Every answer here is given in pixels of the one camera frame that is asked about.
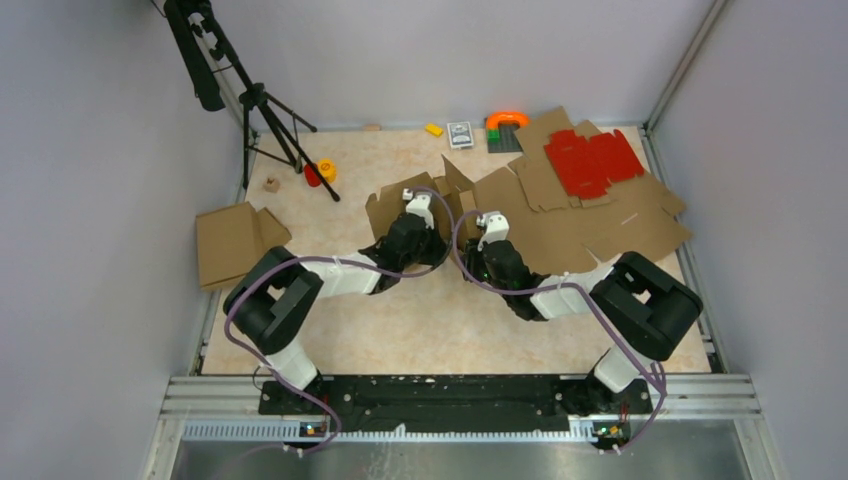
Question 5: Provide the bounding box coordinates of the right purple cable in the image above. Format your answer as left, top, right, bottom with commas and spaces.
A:
451, 210, 668, 455

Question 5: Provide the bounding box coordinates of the yellow small block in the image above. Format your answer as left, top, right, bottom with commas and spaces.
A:
424, 123, 444, 137

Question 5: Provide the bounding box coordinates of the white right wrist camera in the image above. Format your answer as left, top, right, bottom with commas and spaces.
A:
476, 211, 510, 251

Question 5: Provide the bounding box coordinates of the large brown cardboard sheet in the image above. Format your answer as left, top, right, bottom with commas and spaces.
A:
473, 107, 693, 274

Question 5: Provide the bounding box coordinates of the purple cable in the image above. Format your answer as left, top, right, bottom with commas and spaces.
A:
451, 210, 668, 455
223, 186, 456, 455

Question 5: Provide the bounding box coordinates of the yellow round toy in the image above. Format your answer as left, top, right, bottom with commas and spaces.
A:
317, 158, 337, 184

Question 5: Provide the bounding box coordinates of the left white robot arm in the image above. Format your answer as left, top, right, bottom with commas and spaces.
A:
223, 213, 449, 414

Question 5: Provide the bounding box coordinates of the red round toy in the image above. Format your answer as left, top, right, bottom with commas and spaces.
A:
303, 165, 323, 188

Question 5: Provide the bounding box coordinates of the playing card deck box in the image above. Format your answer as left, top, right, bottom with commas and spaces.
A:
446, 121, 474, 150

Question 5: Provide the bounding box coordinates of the red flat cardboard blank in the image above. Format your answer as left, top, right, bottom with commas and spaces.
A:
544, 130, 645, 200

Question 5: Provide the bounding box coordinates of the black camera tripod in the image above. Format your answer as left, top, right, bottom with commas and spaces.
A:
154, 0, 341, 202

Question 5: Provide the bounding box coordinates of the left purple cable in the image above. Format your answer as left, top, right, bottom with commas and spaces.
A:
223, 186, 456, 455

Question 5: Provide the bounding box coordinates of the small wooden cube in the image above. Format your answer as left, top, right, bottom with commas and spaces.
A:
263, 176, 281, 193

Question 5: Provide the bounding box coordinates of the orange horseshoe toy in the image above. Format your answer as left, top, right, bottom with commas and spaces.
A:
485, 111, 530, 130

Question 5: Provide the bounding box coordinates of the grey lego base plate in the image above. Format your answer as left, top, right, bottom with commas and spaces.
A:
487, 124, 522, 154

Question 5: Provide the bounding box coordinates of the brown cardboard box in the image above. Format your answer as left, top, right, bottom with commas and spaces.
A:
195, 202, 292, 291
365, 156, 475, 241

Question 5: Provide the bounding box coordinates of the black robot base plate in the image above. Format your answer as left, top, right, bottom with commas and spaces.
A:
258, 374, 654, 443

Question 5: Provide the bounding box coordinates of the small brown cardboard blank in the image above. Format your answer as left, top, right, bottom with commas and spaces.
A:
508, 155, 613, 212

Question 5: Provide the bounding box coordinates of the folded brown cardboard box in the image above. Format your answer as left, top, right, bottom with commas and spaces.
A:
195, 202, 292, 291

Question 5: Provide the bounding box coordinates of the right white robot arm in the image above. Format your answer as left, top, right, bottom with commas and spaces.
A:
458, 240, 703, 416

